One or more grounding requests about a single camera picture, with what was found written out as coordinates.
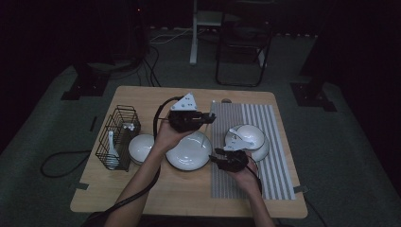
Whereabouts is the person's right hand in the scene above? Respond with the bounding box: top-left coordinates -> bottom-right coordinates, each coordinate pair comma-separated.
231,150 -> 263,193

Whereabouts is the white desk frame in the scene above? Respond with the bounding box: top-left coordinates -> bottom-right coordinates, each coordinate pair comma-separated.
188,0 -> 222,66

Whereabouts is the black equipment stand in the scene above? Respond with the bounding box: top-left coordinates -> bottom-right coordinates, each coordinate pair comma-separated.
289,82 -> 338,113
61,62 -> 112,101

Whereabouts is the black cable bundle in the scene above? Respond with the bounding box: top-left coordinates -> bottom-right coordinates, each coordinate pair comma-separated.
138,45 -> 162,88

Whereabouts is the black folding chair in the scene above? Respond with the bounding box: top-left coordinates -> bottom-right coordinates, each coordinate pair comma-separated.
216,0 -> 273,88

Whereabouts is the white plate with dark rim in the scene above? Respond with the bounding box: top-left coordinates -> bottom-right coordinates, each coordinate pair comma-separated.
165,130 -> 213,172
224,125 -> 270,164

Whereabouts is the left hand-held gripper cable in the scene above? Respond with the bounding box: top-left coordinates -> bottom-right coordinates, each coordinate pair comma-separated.
83,96 -> 185,227

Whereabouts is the white floor cable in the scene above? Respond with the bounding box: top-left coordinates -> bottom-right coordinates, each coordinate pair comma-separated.
149,27 -> 193,44

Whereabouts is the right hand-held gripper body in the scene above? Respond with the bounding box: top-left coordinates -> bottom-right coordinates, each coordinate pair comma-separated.
218,138 -> 255,173

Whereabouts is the person's dark clothing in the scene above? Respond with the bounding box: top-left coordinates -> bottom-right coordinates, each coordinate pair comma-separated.
81,212 -> 285,227

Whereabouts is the person's left hand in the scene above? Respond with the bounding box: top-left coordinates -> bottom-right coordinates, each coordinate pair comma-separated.
153,121 -> 197,155

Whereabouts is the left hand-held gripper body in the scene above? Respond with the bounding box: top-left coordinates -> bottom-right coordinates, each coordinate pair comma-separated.
167,92 -> 206,133

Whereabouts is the grey striped placemat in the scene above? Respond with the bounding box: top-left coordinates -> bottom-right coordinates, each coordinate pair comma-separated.
210,102 -> 297,201

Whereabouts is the black wire basket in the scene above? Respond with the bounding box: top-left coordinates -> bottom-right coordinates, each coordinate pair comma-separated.
95,104 -> 142,172

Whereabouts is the white bowl with dark rim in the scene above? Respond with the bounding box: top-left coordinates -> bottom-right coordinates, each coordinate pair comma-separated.
128,133 -> 157,166
235,124 -> 267,150

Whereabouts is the black floor cable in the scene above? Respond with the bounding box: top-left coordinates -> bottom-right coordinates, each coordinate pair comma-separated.
40,150 -> 93,179
305,200 -> 329,227

